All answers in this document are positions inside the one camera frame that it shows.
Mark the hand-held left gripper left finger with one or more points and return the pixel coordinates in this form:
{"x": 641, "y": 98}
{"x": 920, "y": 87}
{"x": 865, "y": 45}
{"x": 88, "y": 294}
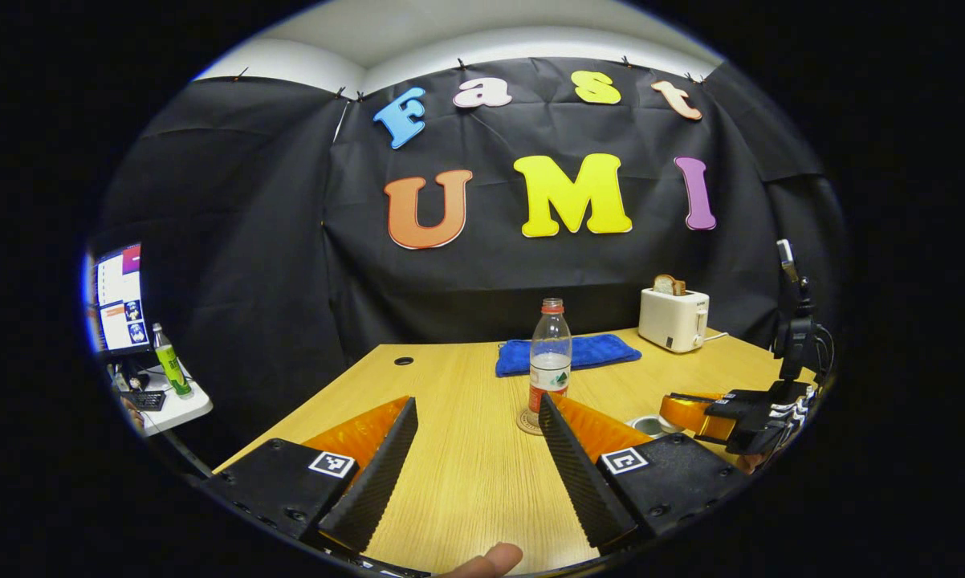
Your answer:
{"x": 378, "y": 474}

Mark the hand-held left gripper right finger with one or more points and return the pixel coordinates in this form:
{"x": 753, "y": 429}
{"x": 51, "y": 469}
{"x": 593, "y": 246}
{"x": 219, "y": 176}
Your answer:
{"x": 579, "y": 482}

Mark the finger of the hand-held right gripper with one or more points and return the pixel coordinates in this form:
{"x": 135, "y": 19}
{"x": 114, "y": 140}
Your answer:
{"x": 687, "y": 411}

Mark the white floral teacup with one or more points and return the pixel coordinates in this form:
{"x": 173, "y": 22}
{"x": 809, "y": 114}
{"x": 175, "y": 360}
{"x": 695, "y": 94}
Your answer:
{"x": 647, "y": 424}

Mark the round wooden coaster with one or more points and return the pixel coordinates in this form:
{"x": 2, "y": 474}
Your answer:
{"x": 525, "y": 421}

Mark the clear plastic water bottle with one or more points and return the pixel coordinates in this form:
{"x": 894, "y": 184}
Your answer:
{"x": 550, "y": 353}

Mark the green drink bottle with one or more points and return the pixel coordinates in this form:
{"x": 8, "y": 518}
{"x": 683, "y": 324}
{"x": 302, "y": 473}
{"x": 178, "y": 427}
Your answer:
{"x": 171, "y": 365}

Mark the white toaster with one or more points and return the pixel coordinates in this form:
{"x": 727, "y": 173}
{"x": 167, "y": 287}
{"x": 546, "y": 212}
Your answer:
{"x": 673, "y": 321}

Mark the blue folded towel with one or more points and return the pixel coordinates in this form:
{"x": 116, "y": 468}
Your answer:
{"x": 595, "y": 353}

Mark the toasted bread slice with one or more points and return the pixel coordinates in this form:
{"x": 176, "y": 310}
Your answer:
{"x": 669, "y": 285}

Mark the white side table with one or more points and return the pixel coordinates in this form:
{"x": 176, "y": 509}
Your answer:
{"x": 179, "y": 408}

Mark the black backdrop cloth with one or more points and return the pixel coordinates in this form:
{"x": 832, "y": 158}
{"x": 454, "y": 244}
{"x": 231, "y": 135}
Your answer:
{"x": 490, "y": 281}

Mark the black keyboard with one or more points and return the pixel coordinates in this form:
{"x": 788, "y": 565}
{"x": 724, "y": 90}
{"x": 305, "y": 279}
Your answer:
{"x": 145, "y": 400}

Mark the computer monitor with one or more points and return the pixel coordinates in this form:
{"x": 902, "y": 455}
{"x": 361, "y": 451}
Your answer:
{"x": 120, "y": 299}

